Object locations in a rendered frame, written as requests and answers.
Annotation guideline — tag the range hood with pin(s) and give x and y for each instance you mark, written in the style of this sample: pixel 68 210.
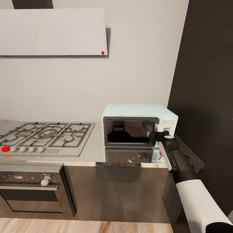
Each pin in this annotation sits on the range hood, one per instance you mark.
pixel 34 27

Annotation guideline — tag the burner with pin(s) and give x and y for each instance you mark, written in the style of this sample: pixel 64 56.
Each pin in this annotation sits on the burner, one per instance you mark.
pixel 46 138

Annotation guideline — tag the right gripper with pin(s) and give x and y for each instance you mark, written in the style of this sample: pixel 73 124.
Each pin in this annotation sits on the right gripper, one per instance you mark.
pixel 154 135

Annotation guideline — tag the oven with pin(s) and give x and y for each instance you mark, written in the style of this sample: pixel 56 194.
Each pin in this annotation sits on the oven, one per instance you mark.
pixel 39 191

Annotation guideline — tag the microwave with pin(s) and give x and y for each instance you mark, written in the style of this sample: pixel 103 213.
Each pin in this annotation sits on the microwave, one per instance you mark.
pixel 127 124

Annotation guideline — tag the fridge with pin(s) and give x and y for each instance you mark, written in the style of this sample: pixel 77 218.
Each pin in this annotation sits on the fridge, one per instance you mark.
pixel 202 97

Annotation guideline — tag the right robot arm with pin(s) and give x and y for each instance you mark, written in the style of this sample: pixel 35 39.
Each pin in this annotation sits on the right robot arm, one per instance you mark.
pixel 202 212

